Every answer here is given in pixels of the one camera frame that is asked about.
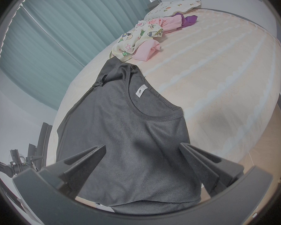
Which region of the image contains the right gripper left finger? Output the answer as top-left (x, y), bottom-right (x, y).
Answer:
top-left (59, 144), bottom-right (107, 196)

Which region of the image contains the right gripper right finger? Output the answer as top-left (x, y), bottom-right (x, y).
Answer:
top-left (179, 142), bottom-right (245, 196)

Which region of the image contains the black T-shirt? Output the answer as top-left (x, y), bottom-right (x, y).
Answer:
top-left (56, 59), bottom-right (203, 215)

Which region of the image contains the bed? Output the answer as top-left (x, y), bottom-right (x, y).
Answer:
top-left (53, 0), bottom-right (281, 210)

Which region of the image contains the blue-green curtain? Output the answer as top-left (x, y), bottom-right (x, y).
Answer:
top-left (0, 7), bottom-right (85, 111)
top-left (22, 0), bottom-right (151, 66)

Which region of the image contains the pale pink garment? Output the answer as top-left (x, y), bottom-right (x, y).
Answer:
top-left (133, 39), bottom-right (162, 61)

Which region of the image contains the white printed pyjama top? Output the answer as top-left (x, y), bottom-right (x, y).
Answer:
top-left (111, 20), bottom-right (164, 61)

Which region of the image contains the purple garment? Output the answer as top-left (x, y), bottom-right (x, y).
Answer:
top-left (173, 12), bottom-right (198, 29)

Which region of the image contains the white printed pillow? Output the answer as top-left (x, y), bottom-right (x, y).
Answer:
top-left (144, 0), bottom-right (202, 20)

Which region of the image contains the grey bedside table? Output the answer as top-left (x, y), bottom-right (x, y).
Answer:
top-left (145, 0), bottom-right (160, 12)

